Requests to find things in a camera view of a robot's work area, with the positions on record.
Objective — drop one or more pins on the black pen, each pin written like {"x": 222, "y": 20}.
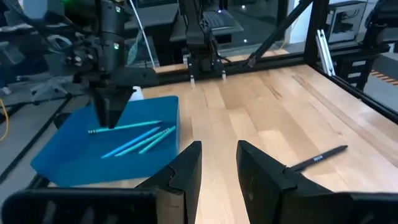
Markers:
{"x": 320, "y": 157}

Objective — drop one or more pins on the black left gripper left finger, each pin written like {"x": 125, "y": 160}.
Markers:
{"x": 183, "y": 186}

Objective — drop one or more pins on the black floor mat orange stripes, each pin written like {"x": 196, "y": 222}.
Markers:
{"x": 385, "y": 77}

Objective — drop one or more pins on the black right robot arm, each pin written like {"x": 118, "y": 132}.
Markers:
{"x": 200, "y": 40}

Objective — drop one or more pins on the black diagonal support strut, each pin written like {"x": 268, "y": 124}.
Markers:
{"x": 280, "y": 31}

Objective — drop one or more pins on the light blue pencil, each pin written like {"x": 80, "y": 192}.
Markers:
{"x": 130, "y": 142}

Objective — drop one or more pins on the green snake plant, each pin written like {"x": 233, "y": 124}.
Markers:
{"x": 134, "y": 53}

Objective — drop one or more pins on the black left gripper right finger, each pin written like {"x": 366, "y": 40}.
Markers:
{"x": 264, "y": 193}

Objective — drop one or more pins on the white chair base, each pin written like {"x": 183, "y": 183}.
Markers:
{"x": 51, "y": 85}

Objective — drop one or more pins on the silver bracket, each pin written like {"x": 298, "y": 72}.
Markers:
{"x": 325, "y": 53}

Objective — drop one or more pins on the teal pencil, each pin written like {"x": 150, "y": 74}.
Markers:
{"x": 140, "y": 125}
{"x": 146, "y": 140}
{"x": 158, "y": 139}

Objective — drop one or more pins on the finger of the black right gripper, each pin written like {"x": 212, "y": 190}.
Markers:
{"x": 102, "y": 102}
{"x": 119, "y": 102}

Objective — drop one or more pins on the black keyboard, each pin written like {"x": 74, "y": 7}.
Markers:
{"x": 220, "y": 20}

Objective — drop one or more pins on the black aluminium table frame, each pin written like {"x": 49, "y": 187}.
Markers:
{"x": 273, "y": 62}

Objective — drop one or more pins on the white plant pot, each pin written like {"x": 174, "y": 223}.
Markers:
{"x": 138, "y": 95}

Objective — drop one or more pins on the black background robot arm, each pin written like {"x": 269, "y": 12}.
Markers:
{"x": 382, "y": 21}

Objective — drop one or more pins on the black drawer cabinet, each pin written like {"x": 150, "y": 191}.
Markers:
{"x": 357, "y": 71}

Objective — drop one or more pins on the open computer case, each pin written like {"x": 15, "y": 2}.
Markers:
{"x": 345, "y": 21}

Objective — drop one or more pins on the blue plastic tray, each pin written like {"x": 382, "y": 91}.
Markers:
{"x": 77, "y": 168}

